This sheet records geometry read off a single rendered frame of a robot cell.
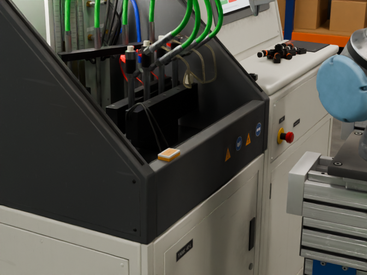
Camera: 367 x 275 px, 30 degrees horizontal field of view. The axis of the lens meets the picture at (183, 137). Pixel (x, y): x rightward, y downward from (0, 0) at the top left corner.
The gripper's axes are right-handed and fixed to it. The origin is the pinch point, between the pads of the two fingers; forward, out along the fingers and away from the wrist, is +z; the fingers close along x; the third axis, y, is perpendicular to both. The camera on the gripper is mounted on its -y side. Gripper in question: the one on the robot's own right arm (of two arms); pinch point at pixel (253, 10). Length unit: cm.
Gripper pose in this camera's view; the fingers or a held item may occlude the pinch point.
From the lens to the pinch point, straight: 174.6
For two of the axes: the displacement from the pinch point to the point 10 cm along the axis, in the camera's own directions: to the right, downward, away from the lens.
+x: 4.8, -2.9, 8.3
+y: 8.8, 1.6, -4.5
